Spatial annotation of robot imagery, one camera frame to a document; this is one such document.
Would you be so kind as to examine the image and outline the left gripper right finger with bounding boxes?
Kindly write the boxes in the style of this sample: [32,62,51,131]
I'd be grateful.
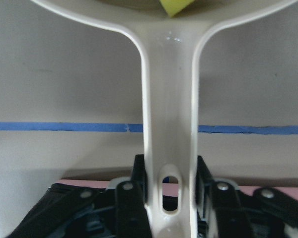
[196,156,253,238]

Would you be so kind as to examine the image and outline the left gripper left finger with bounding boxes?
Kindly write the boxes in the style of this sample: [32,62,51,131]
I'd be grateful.
[115,154,151,238]

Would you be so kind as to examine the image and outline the white plastic dustpan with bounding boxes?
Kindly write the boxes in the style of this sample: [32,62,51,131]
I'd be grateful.
[37,0,292,238]

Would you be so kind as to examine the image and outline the yellow sponge wedge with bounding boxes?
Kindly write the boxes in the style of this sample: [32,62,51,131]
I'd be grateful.
[159,0,194,17]

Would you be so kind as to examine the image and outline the left black-lined pink bin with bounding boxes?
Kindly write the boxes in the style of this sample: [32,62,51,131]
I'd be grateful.
[11,183,298,238]

